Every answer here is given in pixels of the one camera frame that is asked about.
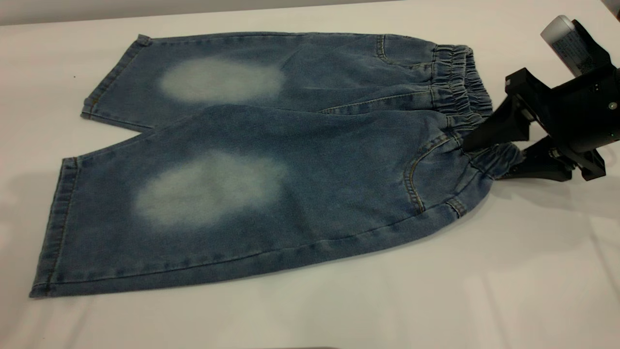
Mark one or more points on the blue denim jeans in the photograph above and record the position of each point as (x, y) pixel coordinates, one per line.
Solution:
(315, 160)

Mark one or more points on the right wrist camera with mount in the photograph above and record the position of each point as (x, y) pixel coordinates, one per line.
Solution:
(562, 41)

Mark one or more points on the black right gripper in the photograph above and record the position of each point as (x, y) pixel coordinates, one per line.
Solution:
(576, 116)

